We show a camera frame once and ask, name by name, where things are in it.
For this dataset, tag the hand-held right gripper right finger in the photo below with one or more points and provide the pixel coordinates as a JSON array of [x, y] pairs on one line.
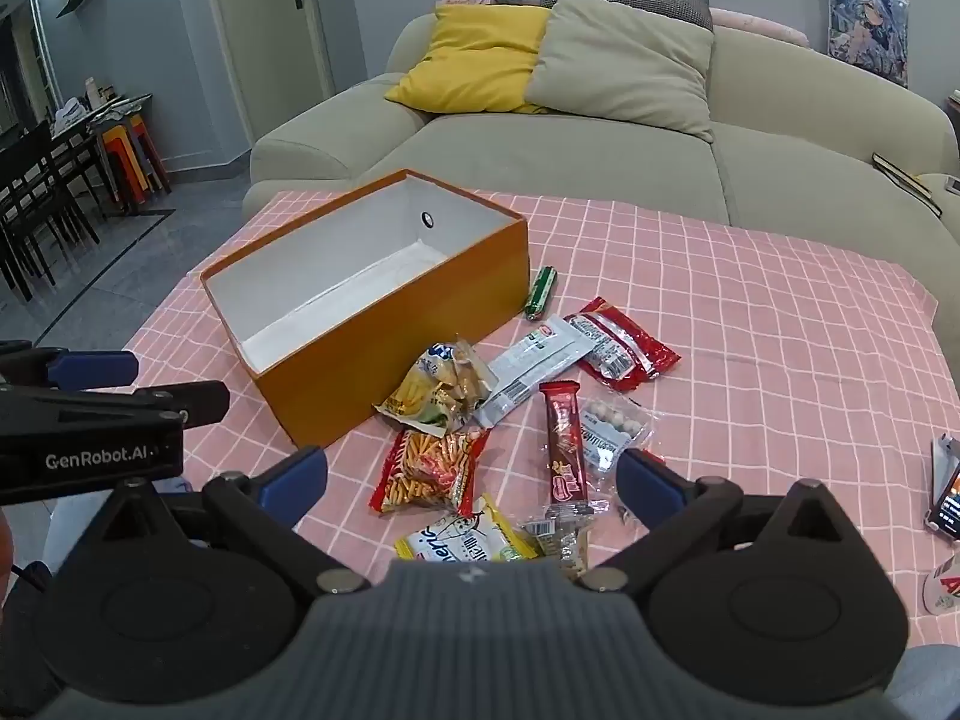
[[646, 481]]

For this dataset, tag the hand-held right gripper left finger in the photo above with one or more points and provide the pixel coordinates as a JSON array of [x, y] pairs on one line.
[[294, 478]]

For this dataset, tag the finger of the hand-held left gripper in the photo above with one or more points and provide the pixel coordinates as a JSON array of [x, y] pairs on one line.
[[90, 369], [195, 399]]

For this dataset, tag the clear packet of white balls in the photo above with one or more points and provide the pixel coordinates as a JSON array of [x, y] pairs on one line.
[[619, 427]]

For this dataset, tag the red wafer bar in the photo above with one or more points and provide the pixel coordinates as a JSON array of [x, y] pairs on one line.
[[562, 442]]

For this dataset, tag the small clear snack packet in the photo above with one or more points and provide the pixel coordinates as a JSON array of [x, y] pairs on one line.
[[566, 536]]

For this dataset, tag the red stick snack packet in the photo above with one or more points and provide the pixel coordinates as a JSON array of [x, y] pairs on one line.
[[427, 472]]

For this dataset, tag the white grey snack packet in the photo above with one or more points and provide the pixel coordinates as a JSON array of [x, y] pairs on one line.
[[529, 367]]

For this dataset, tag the clear yellow chips bag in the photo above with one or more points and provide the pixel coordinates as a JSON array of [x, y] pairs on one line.
[[435, 386]]

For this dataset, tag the orange cardboard box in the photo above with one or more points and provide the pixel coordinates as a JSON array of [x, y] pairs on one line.
[[390, 330]]

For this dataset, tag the yellow white snack packet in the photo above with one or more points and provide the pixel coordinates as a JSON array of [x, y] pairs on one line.
[[472, 536]]

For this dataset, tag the green sausage stick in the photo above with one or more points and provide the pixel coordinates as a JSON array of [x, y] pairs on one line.
[[541, 292]]

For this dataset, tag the person's left leg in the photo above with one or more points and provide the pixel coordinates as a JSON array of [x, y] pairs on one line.
[[67, 532]]

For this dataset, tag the person's leg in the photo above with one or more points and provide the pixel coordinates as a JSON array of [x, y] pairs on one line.
[[930, 690], [67, 532]]

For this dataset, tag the black dining chair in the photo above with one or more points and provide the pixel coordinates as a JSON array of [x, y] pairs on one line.
[[64, 180], [19, 240]]

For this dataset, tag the pink checked tablecloth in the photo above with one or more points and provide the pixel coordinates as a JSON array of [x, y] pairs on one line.
[[750, 315]]

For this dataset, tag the stack of coloured stools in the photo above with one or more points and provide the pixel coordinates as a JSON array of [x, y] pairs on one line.
[[135, 157]]

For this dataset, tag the white bag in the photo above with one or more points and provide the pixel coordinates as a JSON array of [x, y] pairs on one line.
[[71, 112]]

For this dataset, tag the black dining table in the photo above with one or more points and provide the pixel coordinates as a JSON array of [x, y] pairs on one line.
[[120, 101]]

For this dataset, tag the white phone stand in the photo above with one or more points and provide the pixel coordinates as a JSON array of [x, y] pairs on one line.
[[941, 450]]

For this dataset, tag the smartphone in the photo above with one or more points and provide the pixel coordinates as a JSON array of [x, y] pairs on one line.
[[946, 502]]

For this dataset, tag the beige sofa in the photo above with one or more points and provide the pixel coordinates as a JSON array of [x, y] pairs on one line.
[[562, 157]]

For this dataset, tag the person's right leg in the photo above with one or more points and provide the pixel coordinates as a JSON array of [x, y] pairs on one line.
[[930, 690]]

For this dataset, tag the white door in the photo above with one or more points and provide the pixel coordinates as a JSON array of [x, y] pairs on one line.
[[262, 52]]

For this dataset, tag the dark book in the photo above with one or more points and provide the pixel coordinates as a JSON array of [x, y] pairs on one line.
[[907, 184]]

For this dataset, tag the beige cushion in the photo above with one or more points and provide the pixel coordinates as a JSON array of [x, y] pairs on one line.
[[622, 60]]

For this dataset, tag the yellow cushion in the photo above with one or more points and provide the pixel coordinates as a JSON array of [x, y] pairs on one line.
[[465, 52]]

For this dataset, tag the pink blanket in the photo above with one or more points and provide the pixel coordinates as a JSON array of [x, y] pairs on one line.
[[757, 26]]

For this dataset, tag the printed figure pillow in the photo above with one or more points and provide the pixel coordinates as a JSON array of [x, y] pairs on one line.
[[866, 22]]

